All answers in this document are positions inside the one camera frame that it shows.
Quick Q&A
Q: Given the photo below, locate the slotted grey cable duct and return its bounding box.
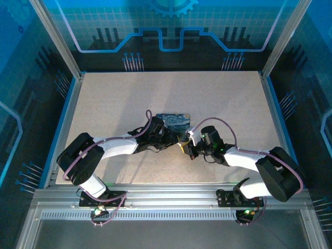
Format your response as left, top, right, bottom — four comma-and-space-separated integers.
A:
40, 211, 241, 221

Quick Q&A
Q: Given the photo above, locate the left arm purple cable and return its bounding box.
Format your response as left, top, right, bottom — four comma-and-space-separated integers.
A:
62, 109, 154, 228

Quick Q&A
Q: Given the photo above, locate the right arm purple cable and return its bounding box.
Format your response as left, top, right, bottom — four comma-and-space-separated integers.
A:
193, 117, 305, 226

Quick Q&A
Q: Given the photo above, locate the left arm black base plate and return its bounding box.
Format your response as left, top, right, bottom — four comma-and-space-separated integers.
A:
79, 190, 127, 208

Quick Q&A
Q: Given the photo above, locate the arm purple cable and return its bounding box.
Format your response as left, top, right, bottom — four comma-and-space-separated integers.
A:
62, 109, 154, 228
193, 117, 305, 226

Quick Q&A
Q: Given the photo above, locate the starry night print tin box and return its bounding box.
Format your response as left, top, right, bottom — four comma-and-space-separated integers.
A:
155, 112, 193, 136

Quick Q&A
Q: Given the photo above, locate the aluminium frame post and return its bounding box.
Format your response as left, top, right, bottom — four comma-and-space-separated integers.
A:
28, 0, 85, 80
259, 0, 313, 80

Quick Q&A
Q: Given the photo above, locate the aluminium table side rail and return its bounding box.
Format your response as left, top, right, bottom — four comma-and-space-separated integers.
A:
259, 72, 300, 189
43, 74, 85, 189

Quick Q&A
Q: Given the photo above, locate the aluminium mounting rail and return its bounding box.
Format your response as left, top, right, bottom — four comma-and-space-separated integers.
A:
33, 183, 311, 211

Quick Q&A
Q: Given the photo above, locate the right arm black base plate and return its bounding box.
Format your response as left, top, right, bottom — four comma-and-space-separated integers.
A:
216, 188, 265, 208

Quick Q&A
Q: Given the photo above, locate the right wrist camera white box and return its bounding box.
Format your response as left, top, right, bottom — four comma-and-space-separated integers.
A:
185, 126, 202, 146

